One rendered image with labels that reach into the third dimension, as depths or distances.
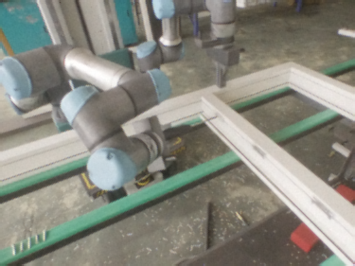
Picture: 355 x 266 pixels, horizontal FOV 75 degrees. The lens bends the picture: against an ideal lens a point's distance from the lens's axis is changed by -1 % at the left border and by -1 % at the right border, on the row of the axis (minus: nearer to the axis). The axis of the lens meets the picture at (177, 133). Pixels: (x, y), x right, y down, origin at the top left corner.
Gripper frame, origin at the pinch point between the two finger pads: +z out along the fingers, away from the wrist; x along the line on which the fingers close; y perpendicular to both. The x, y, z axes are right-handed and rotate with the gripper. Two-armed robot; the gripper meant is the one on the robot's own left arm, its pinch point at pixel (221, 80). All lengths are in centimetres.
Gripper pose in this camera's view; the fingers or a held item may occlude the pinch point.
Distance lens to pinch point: 88.6
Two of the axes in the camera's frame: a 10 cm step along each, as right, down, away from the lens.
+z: 0.8, 7.8, 6.3
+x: -4.2, -5.4, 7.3
